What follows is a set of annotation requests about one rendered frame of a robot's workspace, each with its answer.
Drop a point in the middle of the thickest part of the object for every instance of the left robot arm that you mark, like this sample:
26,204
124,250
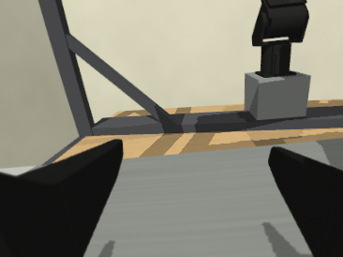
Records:
276,19

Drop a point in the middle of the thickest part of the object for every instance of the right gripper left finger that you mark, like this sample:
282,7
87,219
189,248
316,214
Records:
53,211

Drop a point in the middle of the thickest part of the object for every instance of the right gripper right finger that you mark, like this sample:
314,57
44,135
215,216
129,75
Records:
313,192

